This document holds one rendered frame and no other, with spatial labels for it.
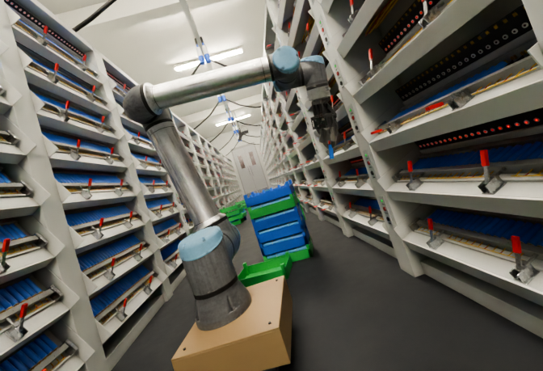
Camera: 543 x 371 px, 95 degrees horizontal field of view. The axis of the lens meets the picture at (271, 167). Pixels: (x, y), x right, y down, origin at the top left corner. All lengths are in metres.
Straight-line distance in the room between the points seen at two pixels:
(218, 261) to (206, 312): 0.15
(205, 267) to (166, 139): 0.52
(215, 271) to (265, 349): 0.25
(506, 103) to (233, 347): 0.81
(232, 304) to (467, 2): 0.93
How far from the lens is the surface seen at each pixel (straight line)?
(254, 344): 0.80
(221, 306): 0.88
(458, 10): 0.66
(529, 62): 0.63
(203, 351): 0.84
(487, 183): 0.70
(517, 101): 0.61
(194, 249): 0.85
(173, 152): 1.06
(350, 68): 1.10
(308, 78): 1.05
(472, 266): 0.86
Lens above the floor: 0.52
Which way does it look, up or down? 3 degrees up
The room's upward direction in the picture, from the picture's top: 18 degrees counter-clockwise
